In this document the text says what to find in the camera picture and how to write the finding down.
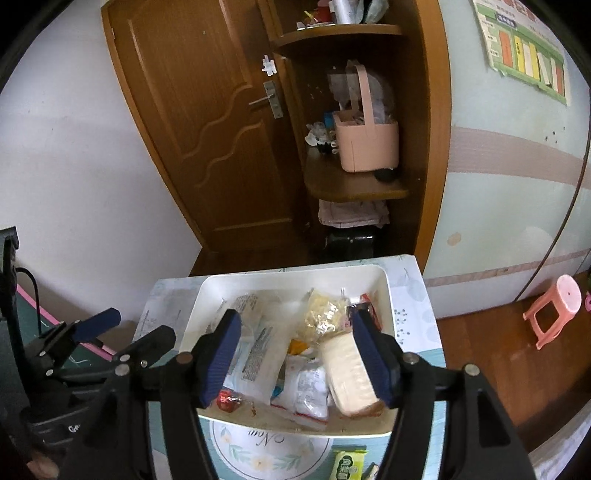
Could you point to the orange snack packet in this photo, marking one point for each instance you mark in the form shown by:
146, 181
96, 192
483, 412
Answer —
299, 347

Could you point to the pink plastic stool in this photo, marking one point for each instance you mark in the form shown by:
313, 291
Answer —
561, 295

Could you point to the green chalkboard with pink frame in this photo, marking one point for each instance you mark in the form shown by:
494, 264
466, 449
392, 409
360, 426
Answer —
32, 319

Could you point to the wooden door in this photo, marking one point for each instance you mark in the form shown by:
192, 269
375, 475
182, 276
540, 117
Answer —
184, 92

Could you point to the white door hook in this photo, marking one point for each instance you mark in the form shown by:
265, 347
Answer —
269, 65

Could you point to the large white snack packet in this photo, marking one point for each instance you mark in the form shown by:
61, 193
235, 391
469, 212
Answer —
263, 350

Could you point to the small white snack packet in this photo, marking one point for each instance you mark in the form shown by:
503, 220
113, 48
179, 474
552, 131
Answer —
307, 387

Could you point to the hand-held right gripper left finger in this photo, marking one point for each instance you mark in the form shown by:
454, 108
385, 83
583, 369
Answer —
221, 360

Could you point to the clear plastic roll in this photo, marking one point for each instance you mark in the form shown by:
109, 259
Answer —
344, 11

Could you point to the folded pink cloth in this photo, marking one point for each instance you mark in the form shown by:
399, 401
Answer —
353, 213

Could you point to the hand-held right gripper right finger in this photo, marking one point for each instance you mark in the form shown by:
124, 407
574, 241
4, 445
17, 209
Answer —
371, 360

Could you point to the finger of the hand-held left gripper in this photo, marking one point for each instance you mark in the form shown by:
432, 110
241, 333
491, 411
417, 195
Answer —
99, 319
154, 341

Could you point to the yellow clear snack bag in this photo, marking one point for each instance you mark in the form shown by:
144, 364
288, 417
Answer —
323, 318

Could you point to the red snack packet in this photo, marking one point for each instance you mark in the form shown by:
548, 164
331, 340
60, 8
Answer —
375, 310

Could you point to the small white figurines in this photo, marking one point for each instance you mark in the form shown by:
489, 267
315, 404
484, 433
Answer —
319, 134

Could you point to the black box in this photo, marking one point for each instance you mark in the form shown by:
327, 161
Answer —
351, 245

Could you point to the wooden shelf unit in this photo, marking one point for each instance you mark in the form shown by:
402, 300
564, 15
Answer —
355, 182

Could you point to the green snack packet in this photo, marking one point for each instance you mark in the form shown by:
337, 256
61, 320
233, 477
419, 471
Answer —
348, 466

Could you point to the wall poster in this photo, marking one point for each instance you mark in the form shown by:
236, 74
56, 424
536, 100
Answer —
521, 50

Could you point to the person's left hand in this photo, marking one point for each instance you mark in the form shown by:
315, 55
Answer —
44, 467

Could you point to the beige wafer packet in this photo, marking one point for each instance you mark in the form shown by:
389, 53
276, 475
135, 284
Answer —
344, 374

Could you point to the white plastic basket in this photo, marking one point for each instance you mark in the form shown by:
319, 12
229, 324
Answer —
217, 295

